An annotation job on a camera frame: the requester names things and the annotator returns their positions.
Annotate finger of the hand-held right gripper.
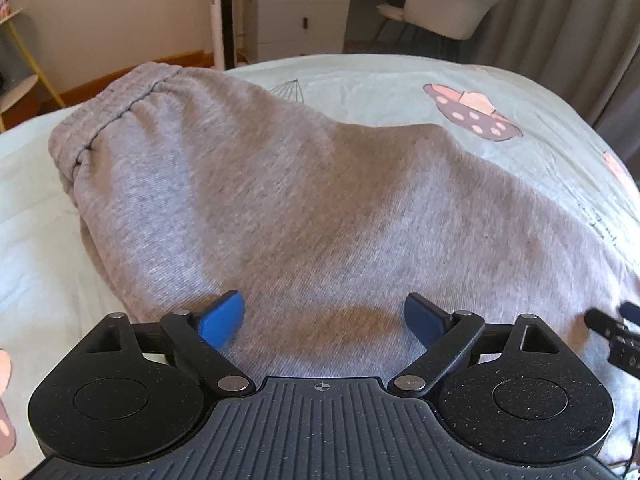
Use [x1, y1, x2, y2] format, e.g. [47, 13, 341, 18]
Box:
[585, 301, 640, 337]

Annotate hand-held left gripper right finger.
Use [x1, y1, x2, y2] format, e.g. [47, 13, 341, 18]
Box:
[388, 292, 569, 399]

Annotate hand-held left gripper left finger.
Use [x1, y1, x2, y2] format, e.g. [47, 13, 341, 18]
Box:
[84, 290, 255, 398]

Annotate grey pants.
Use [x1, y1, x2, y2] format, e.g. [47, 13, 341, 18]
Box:
[48, 61, 640, 466]

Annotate printed pale green bed sheet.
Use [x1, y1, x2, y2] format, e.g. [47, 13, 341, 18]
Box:
[0, 52, 640, 480]

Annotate grey curtain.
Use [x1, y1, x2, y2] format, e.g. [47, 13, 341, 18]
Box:
[467, 0, 640, 158]

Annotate white upright tower fan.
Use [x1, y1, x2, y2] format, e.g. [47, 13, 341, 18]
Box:
[208, 0, 237, 71]

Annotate white shell-back chair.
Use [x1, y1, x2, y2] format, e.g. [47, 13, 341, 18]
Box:
[376, 0, 504, 56]

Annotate grey drawer cabinet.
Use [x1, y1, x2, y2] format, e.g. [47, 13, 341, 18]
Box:
[242, 0, 354, 64]

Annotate yellow frame side shelf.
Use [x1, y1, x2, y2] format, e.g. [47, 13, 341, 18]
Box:
[0, 0, 67, 132]

